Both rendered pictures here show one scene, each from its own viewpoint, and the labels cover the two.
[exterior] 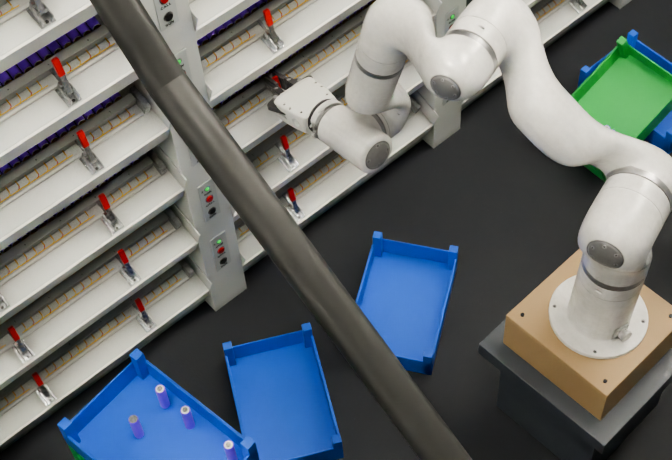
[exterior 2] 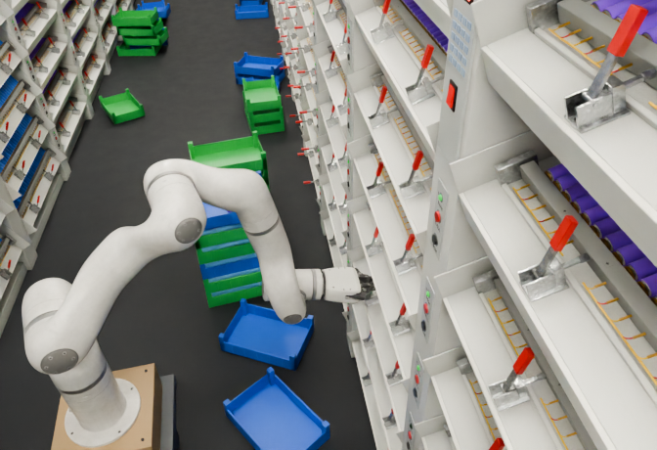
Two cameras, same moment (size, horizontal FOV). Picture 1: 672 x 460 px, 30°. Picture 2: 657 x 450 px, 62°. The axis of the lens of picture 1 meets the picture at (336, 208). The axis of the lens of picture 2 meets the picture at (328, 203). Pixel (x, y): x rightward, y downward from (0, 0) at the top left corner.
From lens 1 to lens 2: 246 cm
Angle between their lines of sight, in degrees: 75
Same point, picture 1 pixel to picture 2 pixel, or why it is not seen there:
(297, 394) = (269, 347)
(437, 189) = not seen: outside the picture
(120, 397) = not seen: hidden behind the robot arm
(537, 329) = (131, 373)
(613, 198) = (56, 291)
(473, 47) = (155, 171)
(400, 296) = (285, 429)
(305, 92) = (344, 279)
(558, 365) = not seen: hidden behind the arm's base
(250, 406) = (280, 326)
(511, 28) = (154, 205)
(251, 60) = (368, 238)
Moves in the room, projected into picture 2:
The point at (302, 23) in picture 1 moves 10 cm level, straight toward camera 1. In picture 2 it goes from (380, 271) to (345, 259)
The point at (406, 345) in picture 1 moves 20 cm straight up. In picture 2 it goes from (252, 413) to (246, 378)
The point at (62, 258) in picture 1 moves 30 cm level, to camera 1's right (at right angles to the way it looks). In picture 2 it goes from (339, 190) to (297, 238)
